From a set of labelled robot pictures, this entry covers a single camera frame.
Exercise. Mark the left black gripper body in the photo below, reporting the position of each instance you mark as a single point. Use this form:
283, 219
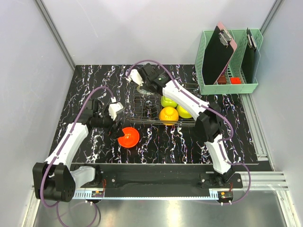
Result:
108, 123

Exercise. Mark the orange bowl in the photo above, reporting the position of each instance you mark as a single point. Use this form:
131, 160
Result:
130, 139
168, 116

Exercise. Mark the white green bowl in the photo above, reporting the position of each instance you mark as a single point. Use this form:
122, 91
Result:
167, 102

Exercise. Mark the yellow bowl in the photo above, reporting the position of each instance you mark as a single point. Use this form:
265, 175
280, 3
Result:
183, 113

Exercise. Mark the green striped bowl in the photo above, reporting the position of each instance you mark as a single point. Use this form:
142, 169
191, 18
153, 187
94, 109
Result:
144, 90

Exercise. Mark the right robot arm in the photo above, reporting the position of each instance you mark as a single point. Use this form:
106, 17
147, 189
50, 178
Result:
208, 120

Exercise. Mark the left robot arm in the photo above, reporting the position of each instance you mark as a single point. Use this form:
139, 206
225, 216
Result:
53, 179

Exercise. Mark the brown block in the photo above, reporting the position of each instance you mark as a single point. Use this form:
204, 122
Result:
222, 80

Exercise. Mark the green plastic file organizer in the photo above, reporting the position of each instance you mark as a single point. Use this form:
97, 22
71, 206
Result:
232, 70

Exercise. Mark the red block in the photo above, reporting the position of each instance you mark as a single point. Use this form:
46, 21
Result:
235, 80

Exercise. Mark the black pink clipboard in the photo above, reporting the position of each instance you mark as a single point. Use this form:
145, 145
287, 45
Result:
218, 54

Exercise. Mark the dark green clipboard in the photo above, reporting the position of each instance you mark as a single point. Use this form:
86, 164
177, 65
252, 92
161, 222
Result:
251, 58

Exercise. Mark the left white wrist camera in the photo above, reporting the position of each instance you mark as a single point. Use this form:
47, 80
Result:
115, 108

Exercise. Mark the wire dish rack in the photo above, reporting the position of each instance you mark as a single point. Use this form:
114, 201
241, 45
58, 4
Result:
145, 109

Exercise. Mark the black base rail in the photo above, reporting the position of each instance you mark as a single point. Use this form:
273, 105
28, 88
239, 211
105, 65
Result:
160, 181

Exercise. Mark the white slotted cable duct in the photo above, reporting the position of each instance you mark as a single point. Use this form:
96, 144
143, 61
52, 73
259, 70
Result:
88, 195

